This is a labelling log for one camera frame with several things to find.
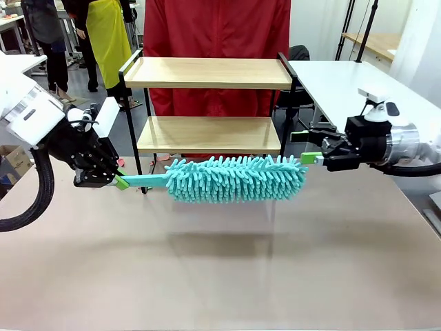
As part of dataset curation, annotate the small white table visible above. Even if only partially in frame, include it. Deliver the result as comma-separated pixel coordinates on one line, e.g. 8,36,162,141
10,54,48,76

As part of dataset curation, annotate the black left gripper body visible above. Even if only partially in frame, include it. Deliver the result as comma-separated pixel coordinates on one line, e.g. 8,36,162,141
46,119,120,189

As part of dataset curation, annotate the grey floor mat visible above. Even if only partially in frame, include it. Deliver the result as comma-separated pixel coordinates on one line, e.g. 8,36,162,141
58,95,90,106

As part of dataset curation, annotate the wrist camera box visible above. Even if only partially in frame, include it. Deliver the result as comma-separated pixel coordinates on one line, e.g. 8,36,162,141
93,97,121,139
357,88,400,122

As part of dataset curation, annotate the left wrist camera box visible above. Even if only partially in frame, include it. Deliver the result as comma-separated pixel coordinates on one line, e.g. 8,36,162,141
93,97,121,139

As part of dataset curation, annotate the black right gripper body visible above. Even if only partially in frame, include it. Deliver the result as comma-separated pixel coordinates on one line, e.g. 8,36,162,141
327,116,393,172

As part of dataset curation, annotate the black stand pole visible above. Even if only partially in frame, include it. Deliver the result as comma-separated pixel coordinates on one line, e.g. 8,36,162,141
21,0,41,58
356,0,380,63

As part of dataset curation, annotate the black tripod stand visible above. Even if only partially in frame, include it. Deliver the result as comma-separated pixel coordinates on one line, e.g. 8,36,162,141
336,0,356,61

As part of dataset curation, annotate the person in black trousers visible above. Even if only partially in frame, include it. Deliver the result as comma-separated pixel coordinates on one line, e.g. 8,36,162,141
61,0,101,93

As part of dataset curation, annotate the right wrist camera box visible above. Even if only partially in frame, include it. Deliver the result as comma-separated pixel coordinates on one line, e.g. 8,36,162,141
357,88,400,122

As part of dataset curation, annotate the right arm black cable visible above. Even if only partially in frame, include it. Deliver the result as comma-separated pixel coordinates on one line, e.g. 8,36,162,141
370,161,441,178

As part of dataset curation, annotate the grey table base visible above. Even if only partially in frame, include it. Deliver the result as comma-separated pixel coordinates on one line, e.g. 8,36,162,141
422,191,441,239

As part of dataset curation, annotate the cardboard box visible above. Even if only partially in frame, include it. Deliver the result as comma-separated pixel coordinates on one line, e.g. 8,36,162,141
0,144,34,187

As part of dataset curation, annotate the teal microfiber duster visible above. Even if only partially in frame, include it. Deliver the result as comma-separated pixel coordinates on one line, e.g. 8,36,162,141
120,154,309,204

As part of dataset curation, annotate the large white table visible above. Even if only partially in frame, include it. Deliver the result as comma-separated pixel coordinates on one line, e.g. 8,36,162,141
287,60,441,173

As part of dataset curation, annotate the person in red jacket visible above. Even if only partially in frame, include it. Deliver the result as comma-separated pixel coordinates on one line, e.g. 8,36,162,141
143,0,290,159

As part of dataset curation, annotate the figure in dark clothes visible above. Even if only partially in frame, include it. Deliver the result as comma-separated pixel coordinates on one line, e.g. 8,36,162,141
21,0,75,103

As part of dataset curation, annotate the black frame wooden shelf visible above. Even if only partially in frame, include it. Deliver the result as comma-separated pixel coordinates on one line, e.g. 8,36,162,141
118,48,298,196

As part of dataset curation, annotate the figure in yellow apron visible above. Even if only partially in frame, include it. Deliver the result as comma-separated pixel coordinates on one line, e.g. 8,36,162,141
85,0,144,113

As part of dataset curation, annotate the wooden top table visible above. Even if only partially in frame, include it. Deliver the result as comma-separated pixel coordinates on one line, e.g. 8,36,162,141
340,32,402,63

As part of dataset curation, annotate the black chair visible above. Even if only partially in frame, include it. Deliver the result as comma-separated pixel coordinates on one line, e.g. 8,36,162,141
274,45,325,132

